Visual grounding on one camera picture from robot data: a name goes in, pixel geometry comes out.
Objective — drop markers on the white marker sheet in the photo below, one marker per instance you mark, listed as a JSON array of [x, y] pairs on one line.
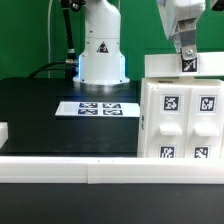
[[98, 109]]

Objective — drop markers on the white cabinet box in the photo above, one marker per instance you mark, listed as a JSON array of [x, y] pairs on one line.
[[151, 84]]

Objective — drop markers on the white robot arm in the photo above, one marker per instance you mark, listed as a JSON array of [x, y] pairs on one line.
[[102, 65]]

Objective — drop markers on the white frame border wall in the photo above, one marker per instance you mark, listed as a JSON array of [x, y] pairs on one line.
[[18, 169]]

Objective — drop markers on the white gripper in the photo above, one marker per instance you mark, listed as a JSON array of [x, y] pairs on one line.
[[179, 18]]

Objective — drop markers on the white cabinet door panel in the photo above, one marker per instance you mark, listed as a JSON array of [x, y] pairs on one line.
[[166, 125], [205, 123]]

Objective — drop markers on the white cabinet top block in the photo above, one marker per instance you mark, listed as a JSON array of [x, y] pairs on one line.
[[206, 64]]

